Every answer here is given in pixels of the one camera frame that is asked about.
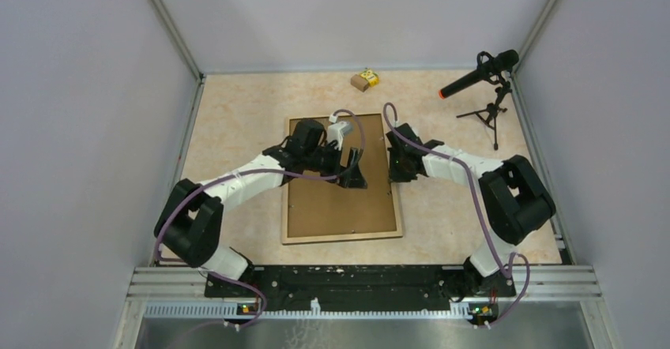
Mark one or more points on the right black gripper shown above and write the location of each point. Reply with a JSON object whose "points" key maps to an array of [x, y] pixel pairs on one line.
{"points": [[394, 176]]}

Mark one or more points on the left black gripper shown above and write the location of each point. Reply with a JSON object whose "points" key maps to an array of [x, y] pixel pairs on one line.
{"points": [[336, 169]]}

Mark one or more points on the wooden picture frame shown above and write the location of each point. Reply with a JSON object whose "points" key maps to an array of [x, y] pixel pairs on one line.
{"points": [[340, 237]]}

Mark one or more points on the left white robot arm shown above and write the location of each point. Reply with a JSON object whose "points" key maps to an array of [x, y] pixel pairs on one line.
{"points": [[190, 224]]}

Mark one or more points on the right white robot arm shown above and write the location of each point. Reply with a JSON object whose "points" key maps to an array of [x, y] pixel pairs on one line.
{"points": [[510, 201]]}

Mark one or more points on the small cardboard yellow box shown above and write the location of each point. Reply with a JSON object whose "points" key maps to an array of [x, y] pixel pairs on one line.
{"points": [[364, 80]]}

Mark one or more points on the black microphone on tripod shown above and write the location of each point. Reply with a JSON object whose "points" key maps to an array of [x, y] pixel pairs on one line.
{"points": [[490, 69]]}

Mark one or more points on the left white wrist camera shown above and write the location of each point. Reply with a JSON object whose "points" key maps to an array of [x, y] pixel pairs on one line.
{"points": [[337, 131]]}

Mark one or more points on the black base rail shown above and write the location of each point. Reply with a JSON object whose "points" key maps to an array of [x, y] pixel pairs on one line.
{"points": [[358, 288]]}

